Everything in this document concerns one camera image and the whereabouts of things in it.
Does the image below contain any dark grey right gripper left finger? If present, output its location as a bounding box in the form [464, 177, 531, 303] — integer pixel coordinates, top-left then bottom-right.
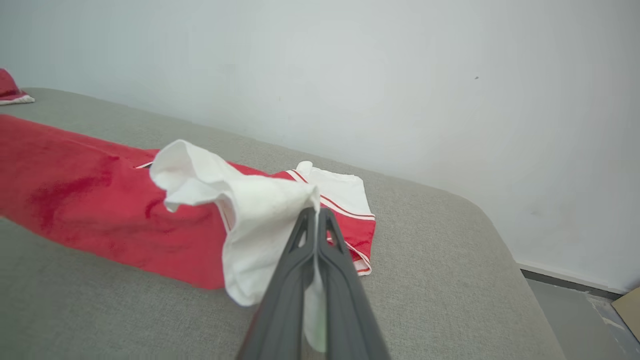
[235, 206, 319, 360]

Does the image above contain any white baseboard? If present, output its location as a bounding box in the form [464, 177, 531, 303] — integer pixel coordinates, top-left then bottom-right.
[515, 259, 630, 296]

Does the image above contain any grey fabric sofa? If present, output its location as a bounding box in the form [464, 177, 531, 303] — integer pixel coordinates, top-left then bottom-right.
[0, 87, 568, 360]

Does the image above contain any red garment with white trim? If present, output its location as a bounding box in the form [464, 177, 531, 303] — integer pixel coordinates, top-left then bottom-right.
[0, 114, 377, 353]

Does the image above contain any red white striped garment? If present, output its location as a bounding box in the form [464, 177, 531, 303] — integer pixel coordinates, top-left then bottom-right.
[0, 67, 36, 106]

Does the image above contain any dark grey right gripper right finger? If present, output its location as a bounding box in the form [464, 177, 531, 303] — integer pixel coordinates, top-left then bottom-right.
[317, 207, 392, 360]

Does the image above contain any beige cardboard sheet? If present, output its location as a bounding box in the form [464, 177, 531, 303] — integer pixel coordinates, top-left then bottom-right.
[611, 286, 640, 343]

